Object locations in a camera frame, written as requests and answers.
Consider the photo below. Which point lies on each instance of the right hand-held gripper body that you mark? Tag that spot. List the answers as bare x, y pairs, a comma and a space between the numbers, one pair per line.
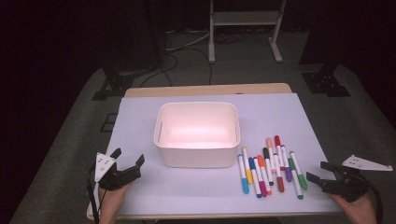
351, 186

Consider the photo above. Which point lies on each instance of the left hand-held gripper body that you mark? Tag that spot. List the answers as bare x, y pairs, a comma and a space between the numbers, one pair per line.
109, 180

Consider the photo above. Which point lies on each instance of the bright green marker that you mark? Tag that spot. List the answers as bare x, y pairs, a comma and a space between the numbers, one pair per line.
302, 182

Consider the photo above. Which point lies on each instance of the purple marker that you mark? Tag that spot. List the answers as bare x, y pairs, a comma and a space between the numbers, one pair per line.
288, 175

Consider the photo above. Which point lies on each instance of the dark green marker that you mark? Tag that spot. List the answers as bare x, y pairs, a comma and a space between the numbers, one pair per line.
291, 164

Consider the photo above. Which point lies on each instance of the magenta marker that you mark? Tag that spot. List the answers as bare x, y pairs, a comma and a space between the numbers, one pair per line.
263, 188

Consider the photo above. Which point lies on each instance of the white plastic bin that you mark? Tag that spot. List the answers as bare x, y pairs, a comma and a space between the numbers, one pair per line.
196, 158

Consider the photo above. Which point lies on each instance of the black marker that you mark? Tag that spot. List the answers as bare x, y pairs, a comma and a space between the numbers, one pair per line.
266, 153

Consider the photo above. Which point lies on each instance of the peach marker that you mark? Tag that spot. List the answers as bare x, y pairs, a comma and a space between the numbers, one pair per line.
269, 143

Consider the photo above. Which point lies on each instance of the yellow marker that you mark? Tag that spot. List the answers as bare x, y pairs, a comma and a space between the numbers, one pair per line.
249, 177

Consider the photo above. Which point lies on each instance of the light blue marker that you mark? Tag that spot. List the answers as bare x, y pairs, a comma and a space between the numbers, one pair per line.
245, 186

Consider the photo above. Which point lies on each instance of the person's left hand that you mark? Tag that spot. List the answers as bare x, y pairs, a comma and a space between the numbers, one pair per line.
110, 205

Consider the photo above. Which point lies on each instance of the person's right hand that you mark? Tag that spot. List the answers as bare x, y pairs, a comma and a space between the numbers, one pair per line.
361, 213

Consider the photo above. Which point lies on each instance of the dark floor plate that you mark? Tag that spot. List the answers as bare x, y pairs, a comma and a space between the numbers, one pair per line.
109, 123

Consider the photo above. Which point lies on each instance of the lavender table mat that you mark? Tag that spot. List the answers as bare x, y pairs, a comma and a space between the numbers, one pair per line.
186, 193

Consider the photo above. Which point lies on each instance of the black stand base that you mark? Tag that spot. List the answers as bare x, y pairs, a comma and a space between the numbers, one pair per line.
113, 84
325, 84

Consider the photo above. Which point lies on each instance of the white metal stand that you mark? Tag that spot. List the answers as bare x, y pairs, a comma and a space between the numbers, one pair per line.
246, 18

